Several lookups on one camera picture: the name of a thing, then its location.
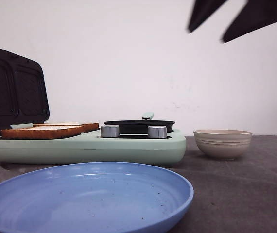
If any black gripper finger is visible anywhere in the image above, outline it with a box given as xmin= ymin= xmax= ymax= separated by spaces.
xmin=222 ymin=0 xmax=277 ymax=43
xmin=188 ymin=0 xmax=226 ymax=33

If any white bread slice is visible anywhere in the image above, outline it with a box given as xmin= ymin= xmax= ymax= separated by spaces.
xmin=33 ymin=123 xmax=99 ymax=131
xmin=1 ymin=127 xmax=85 ymax=139

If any mint breakfast maker lid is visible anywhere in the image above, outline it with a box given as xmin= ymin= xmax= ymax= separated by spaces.
xmin=0 ymin=49 xmax=50 ymax=135

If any mint green breakfast maker base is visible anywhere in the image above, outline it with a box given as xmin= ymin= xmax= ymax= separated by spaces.
xmin=0 ymin=129 xmax=186 ymax=165

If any right silver control knob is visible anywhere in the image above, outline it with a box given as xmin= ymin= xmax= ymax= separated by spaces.
xmin=147 ymin=126 xmax=167 ymax=139

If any silver control knob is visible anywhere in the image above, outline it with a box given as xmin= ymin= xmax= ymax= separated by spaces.
xmin=147 ymin=126 xmax=167 ymax=139
xmin=100 ymin=125 xmax=120 ymax=138

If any cream ribbed bowl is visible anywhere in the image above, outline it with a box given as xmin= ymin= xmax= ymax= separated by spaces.
xmin=193 ymin=129 xmax=252 ymax=160

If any left silver control knob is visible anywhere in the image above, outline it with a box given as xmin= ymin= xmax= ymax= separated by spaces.
xmin=100 ymin=125 xmax=120 ymax=138

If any blue round plate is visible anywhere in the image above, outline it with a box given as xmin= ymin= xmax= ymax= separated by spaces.
xmin=0 ymin=162 xmax=194 ymax=233

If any black frying pan green handle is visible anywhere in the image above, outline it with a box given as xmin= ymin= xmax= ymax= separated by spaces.
xmin=104 ymin=112 xmax=175 ymax=134

